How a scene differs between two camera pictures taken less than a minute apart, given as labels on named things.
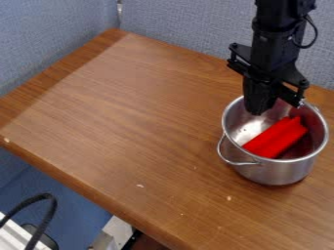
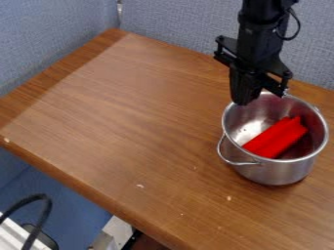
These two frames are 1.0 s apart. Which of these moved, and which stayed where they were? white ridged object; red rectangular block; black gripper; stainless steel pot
Moved: black gripper
Stayed: white ridged object; stainless steel pot; red rectangular block
